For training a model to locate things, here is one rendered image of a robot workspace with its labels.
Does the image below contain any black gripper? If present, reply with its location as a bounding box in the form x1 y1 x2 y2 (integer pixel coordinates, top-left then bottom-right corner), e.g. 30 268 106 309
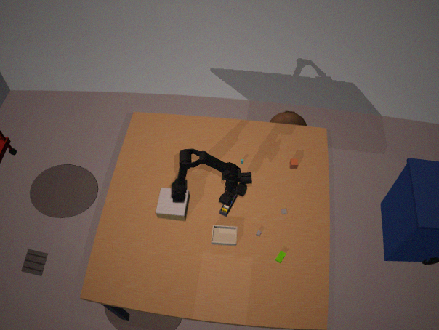
219 182 238 206

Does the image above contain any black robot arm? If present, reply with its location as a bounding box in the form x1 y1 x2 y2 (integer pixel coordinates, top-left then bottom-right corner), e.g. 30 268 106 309
172 149 252 203

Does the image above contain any small green block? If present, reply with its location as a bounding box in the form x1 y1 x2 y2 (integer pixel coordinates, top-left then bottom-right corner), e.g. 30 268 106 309
276 251 286 263

